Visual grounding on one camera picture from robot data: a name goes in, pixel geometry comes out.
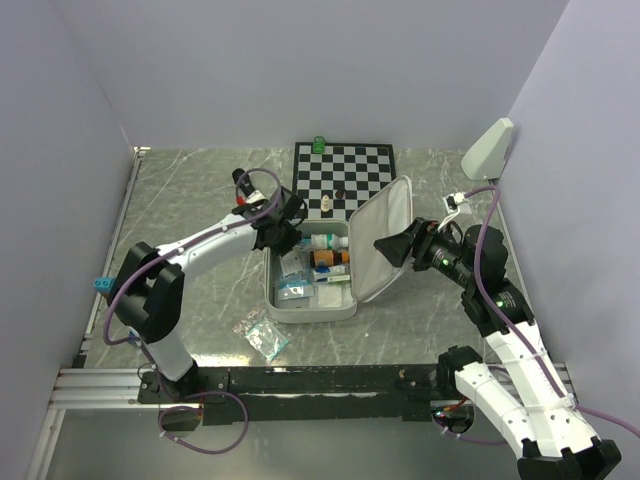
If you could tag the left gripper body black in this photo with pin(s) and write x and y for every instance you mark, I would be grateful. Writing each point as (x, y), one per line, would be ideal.
(287, 238)

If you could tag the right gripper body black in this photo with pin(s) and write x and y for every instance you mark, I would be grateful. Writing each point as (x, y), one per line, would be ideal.
(439, 252)

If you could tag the brown medicine bottle orange cap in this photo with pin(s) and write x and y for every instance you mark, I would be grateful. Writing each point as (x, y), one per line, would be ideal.
(328, 258)

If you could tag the white bottle green label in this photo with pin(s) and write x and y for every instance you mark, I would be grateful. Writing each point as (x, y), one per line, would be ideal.
(326, 242)

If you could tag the grey medicine kit case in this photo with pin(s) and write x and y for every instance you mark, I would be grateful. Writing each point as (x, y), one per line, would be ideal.
(389, 212)

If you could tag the green medicine box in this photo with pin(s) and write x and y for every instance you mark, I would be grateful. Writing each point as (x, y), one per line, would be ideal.
(335, 279)

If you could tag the white gauze packet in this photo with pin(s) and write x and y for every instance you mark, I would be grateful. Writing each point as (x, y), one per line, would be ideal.
(329, 295)

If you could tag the blue printed plastic bag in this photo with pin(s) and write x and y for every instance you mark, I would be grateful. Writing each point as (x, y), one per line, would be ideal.
(293, 279)

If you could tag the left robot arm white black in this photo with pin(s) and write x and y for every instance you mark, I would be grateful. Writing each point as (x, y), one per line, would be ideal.
(148, 291)

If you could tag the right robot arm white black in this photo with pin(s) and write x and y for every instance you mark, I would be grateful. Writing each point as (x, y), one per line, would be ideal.
(537, 418)

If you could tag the white chess piece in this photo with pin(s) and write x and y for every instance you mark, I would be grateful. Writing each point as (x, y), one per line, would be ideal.
(325, 206)

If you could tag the black microphone orange end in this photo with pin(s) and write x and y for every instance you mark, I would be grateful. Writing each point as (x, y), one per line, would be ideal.
(243, 182)

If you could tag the black white chessboard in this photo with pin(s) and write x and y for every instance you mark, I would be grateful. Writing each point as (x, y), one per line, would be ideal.
(360, 169)

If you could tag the small clear plaster bag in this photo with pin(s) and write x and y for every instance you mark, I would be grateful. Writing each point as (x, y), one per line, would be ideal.
(262, 334)

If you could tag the green toy on chessboard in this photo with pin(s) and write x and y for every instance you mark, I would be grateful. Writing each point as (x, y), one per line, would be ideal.
(318, 145)

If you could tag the blue brown toy block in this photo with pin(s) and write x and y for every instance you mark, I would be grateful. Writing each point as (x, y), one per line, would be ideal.
(104, 285)

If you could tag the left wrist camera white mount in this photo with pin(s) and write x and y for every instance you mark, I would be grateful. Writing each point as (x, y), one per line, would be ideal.
(255, 199)

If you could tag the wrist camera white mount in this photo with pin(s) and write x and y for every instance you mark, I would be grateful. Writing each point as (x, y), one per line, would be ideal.
(255, 199)
(458, 209)

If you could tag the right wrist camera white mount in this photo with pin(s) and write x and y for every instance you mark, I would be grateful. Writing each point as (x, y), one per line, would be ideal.
(458, 209)

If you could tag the white wall mounted device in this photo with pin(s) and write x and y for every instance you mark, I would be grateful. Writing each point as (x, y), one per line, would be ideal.
(486, 158)

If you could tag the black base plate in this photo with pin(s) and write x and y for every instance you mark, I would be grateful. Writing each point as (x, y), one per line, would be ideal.
(410, 392)

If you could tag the aluminium frame rail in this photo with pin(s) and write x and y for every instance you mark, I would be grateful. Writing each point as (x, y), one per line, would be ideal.
(88, 388)

